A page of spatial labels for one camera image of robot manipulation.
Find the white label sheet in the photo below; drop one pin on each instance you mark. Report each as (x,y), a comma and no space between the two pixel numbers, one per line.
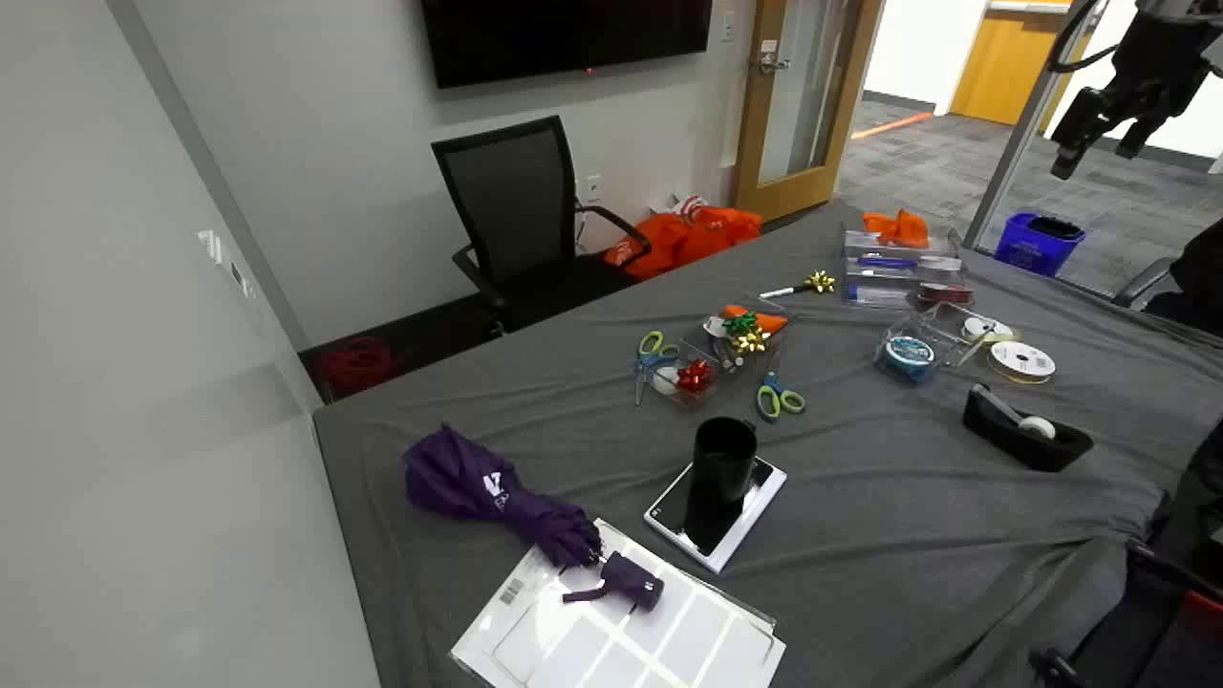
(631,621)

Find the red object on floor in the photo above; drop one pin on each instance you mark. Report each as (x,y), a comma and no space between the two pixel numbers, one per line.
(357,363)

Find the wooden glass door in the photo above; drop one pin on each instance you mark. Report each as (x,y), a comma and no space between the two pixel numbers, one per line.
(804,83)

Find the black cylindrical cup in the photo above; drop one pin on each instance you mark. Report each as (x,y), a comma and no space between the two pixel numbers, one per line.
(719,479)

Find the wall mounted black television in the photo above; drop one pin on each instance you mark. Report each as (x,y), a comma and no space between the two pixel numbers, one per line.
(501,39)

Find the orange tissue in small tray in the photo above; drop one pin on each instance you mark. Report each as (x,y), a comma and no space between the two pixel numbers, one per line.
(768,324)

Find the clear triple compartment tray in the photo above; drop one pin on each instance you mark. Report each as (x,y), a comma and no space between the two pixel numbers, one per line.
(892,273)

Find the white ribbon spool right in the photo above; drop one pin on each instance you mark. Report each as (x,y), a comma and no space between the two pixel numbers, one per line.
(984,328)

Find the white ribbon spool left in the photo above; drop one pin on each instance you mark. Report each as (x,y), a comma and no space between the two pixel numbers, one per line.
(1020,361)

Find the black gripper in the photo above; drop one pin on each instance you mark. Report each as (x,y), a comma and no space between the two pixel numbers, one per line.
(1155,76)

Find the blue recycling bin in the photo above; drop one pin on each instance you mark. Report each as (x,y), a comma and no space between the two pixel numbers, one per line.
(1036,241)

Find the red gift bow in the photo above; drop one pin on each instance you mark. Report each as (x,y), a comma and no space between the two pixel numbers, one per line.
(694,379)

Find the clear plastic organizer tray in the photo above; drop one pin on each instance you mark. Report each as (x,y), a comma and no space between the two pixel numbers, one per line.
(731,367)

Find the black tape dispenser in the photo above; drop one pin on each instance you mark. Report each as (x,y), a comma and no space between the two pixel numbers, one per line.
(1029,436)

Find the green gift bow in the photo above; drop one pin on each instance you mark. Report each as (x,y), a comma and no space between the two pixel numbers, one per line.
(744,328)

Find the clear tape roll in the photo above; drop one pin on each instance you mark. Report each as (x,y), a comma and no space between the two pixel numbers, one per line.
(716,328)

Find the black mesh office chair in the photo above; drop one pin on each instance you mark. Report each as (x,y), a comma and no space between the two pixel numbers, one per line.
(519,206)

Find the gold gift bow in tray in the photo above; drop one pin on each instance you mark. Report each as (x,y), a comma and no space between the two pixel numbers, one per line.
(749,341)

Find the teal ribbon spool in box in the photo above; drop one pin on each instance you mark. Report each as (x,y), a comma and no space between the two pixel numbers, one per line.
(907,357)

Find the orange crepe paper bundle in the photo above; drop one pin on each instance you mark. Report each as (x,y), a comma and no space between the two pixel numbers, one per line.
(902,228)

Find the green blue scissors near tray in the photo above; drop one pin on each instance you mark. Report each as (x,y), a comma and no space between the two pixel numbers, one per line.
(773,400)

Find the white ribbon spool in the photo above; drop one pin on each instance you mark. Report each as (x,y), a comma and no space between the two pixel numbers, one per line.
(984,328)
(1020,361)

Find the orange plastic bag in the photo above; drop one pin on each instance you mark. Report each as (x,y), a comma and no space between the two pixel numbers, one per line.
(668,241)

